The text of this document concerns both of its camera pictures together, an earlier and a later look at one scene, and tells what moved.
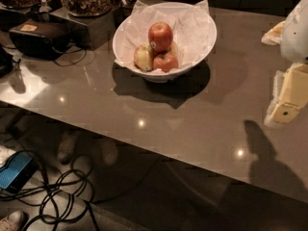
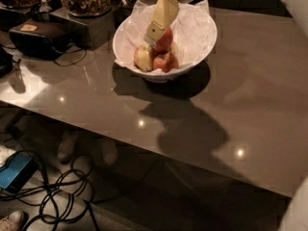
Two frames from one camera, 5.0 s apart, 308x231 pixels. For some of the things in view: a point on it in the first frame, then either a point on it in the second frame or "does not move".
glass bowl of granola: [87, 0] does not move
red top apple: [161, 37] does not move
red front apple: [166, 64] does not move
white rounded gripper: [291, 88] to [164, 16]
